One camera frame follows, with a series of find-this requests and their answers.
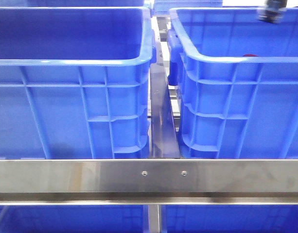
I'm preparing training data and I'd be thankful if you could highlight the large blue crate left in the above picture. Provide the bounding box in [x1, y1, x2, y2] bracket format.
[0, 7, 156, 160]

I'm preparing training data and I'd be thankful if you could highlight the blue crate lower right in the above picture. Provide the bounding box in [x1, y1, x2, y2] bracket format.
[162, 205, 298, 233]

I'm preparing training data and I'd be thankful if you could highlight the steel centre divider bar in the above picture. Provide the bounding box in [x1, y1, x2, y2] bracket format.
[148, 17, 181, 159]

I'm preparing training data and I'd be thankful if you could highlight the steel lower vertical post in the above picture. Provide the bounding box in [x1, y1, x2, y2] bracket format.
[148, 204, 162, 233]

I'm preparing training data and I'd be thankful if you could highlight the blue crate rear left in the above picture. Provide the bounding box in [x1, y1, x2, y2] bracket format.
[0, 0, 152, 8]

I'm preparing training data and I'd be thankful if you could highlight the large blue crate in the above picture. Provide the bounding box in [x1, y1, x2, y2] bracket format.
[0, 7, 156, 160]
[168, 8, 298, 159]

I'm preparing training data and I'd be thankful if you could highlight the stainless steel front rail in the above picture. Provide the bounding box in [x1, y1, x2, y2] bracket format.
[0, 159, 298, 205]

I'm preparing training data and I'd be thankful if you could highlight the right rail screw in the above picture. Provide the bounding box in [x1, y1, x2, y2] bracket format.
[181, 170, 187, 176]

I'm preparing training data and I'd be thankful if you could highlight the blue crate lower left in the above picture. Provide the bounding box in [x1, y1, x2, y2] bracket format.
[0, 205, 149, 233]

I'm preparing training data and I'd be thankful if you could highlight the large blue crate right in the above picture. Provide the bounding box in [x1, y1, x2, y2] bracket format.
[168, 8, 298, 159]

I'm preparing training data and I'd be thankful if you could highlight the left rail screw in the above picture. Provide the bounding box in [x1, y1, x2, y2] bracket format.
[141, 171, 148, 177]

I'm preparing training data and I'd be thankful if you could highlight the blue crate rear right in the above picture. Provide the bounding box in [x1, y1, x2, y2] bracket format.
[153, 0, 223, 16]

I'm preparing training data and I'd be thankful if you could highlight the rail screw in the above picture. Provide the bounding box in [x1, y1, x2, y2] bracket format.
[181, 170, 187, 176]
[141, 171, 148, 177]

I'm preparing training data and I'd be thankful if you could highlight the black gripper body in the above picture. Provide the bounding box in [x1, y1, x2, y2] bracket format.
[257, 0, 288, 24]

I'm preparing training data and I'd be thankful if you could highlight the red button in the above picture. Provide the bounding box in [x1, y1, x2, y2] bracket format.
[243, 54, 258, 57]

